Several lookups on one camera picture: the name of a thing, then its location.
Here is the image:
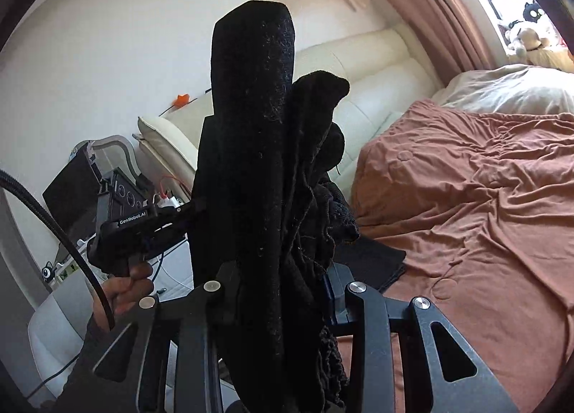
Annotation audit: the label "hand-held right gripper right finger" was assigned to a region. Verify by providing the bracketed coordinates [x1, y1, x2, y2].
[323, 263, 521, 413]

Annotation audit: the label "pink curtain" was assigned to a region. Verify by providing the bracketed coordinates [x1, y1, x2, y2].
[332, 0, 509, 86]

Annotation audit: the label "black pants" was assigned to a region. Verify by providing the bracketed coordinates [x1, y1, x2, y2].
[190, 0, 362, 413]

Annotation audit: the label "person's left forearm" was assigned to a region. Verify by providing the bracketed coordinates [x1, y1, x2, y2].
[42, 312, 117, 413]

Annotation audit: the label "black cat plush toy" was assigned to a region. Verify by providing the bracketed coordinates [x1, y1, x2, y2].
[520, 0, 545, 23]

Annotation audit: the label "beige pillow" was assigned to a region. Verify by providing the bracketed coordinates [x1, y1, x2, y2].
[433, 64, 574, 115]

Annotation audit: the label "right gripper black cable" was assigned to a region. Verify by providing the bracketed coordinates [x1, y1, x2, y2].
[0, 169, 115, 332]

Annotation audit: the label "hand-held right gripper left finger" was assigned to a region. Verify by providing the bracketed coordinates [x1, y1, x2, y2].
[56, 261, 243, 413]

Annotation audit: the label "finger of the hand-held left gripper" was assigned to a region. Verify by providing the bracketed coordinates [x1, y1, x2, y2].
[156, 198, 208, 233]

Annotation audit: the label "black screen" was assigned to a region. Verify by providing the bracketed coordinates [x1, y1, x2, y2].
[42, 150, 106, 243]

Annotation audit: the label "brown blanket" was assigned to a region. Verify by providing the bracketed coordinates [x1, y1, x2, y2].
[336, 99, 574, 413]

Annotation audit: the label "beige plush toy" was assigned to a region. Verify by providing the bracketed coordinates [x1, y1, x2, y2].
[500, 20, 559, 57]

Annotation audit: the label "cream cushion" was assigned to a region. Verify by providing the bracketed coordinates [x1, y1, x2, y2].
[137, 114, 202, 172]

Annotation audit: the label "white chair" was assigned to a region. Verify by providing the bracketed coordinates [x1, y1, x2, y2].
[27, 290, 97, 389]

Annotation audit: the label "cream padded headboard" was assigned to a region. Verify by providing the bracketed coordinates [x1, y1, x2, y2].
[159, 29, 442, 198]

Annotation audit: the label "folded black garment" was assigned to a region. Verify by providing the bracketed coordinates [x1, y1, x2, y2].
[334, 234, 406, 292]

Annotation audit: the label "person's left hand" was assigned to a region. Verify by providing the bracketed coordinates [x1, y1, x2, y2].
[99, 262, 154, 316]

